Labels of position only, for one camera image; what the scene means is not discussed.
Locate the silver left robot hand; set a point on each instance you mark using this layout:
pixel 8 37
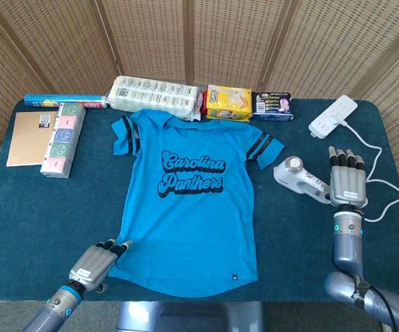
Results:
pixel 88 268

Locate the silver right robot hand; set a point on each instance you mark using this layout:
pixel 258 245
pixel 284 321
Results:
pixel 348 183

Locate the blue Carolina Panthers t-shirt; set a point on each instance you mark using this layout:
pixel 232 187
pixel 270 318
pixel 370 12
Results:
pixel 185 224

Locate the white power strip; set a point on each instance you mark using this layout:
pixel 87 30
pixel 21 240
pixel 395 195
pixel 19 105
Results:
pixel 323 124

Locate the dark teal table cover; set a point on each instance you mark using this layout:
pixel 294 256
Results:
pixel 47 214

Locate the grey-blue robot torso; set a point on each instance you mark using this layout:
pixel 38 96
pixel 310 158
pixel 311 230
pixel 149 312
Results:
pixel 185 316

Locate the dark blue sanitary pad pack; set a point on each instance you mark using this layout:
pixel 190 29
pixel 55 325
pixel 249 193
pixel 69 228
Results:
pixel 271 105

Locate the pastel pocket tissue pack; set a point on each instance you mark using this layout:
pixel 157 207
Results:
pixel 64 138

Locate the brown paper notebook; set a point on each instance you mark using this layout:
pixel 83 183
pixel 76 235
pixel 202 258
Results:
pixel 26 141

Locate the yellow Lipo biscuit pack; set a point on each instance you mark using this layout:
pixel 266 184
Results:
pixel 228 103

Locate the red snack wrapper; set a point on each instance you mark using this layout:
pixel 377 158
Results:
pixel 204 105

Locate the blue plastic food wrap box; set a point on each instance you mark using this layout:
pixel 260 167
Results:
pixel 64 101

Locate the white toilet paper pack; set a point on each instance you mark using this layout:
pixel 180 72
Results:
pixel 150 95

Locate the wicker folding screen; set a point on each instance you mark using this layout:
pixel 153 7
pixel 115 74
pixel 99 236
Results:
pixel 150 34

